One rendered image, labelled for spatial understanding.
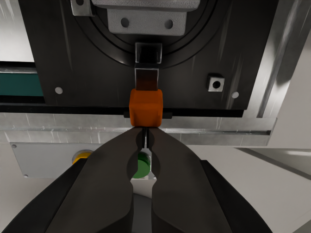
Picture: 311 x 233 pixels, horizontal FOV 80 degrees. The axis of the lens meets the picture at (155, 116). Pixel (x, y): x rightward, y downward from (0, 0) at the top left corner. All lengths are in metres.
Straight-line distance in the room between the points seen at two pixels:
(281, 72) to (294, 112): 0.19
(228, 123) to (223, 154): 0.18
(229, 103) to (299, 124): 0.24
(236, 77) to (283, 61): 0.06
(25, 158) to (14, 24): 0.18
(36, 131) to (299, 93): 0.43
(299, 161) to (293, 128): 1.54
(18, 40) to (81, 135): 0.14
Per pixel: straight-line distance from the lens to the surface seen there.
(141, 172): 0.28
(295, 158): 1.94
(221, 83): 0.21
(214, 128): 0.26
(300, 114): 0.45
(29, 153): 0.32
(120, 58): 0.19
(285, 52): 0.26
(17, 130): 0.31
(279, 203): 0.62
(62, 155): 0.30
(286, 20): 0.25
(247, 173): 0.49
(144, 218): 0.46
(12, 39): 0.31
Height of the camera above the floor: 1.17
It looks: 62 degrees down
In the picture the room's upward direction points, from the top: 178 degrees clockwise
